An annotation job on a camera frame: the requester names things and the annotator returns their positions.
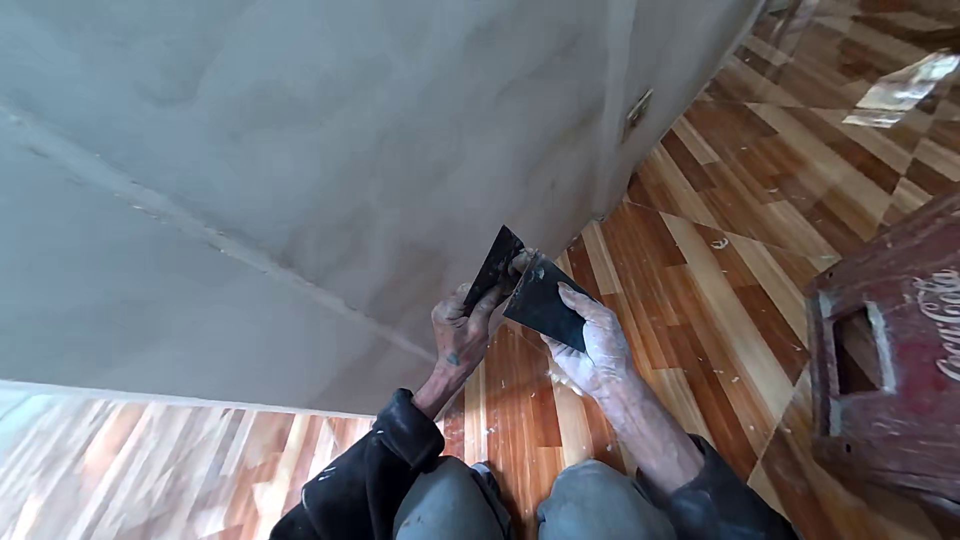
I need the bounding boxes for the person's right hand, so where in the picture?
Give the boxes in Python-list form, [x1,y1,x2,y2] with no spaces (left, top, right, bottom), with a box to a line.
[540,282,636,400]

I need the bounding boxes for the person's left hand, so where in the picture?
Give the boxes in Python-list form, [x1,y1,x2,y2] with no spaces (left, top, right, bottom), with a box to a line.
[431,249,536,370]

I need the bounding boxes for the wide black putty scraper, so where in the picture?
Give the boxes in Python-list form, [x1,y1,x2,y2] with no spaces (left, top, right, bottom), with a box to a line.
[503,252,596,354]

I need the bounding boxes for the narrow black putty scraper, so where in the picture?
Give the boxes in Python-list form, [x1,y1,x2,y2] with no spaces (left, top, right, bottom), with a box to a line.
[462,225,526,318]

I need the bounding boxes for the person's left forearm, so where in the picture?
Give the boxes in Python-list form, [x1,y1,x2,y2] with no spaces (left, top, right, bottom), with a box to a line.
[269,355,478,540]

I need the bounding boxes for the person's right forearm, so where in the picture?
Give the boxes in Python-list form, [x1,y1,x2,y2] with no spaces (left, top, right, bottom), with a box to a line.
[596,372,802,540]

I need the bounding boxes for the person's legs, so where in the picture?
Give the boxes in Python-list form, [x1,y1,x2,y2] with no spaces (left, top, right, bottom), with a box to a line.
[393,456,680,540]

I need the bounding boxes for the red crate with white lettering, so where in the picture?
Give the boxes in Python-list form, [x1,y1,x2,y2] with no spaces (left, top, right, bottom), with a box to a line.
[805,189,960,505]

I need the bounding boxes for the wall socket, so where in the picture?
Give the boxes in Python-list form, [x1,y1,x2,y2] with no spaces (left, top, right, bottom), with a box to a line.
[623,88,654,141]

